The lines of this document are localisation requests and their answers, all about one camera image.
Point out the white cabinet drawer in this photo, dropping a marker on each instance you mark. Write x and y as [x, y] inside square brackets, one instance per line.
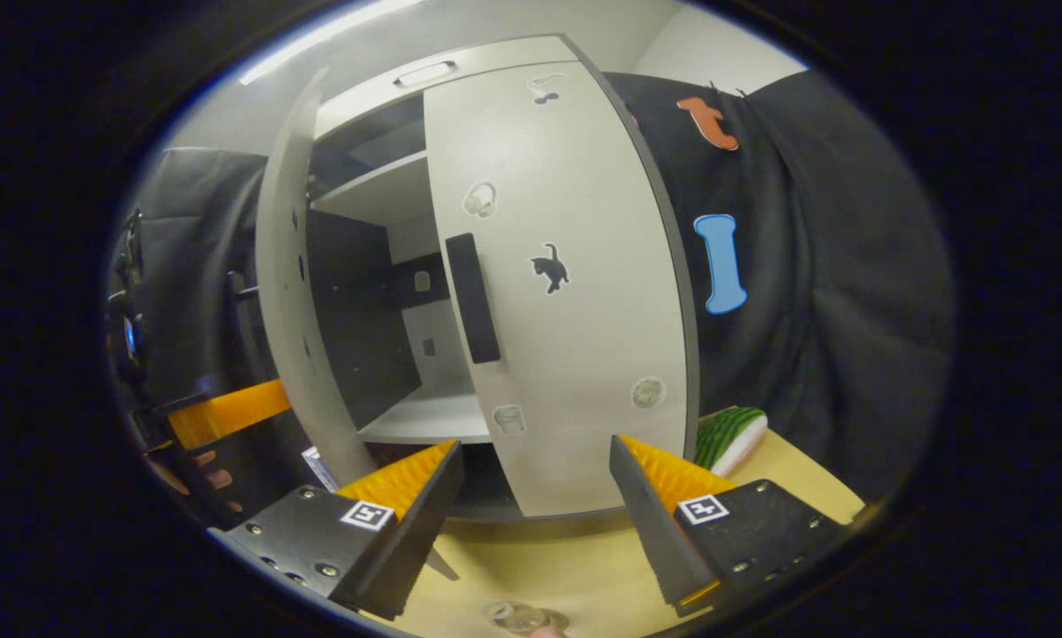
[363, 102]

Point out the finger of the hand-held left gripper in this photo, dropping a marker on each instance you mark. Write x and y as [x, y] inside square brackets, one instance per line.
[230, 412]

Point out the white cabinet shelf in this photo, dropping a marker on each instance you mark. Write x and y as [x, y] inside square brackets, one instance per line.
[425, 416]
[380, 195]

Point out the watermelon slice toy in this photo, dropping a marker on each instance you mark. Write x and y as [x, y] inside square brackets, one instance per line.
[726, 434]

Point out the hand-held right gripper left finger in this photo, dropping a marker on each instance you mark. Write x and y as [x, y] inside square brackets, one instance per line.
[411, 540]

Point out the clear plastic bottle green label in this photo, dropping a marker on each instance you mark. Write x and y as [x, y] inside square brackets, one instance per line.
[518, 616]

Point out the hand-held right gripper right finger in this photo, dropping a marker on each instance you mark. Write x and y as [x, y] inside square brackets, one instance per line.
[646, 532]

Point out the white and grey cabinet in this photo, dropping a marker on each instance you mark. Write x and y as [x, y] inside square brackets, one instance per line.
[363, 337]

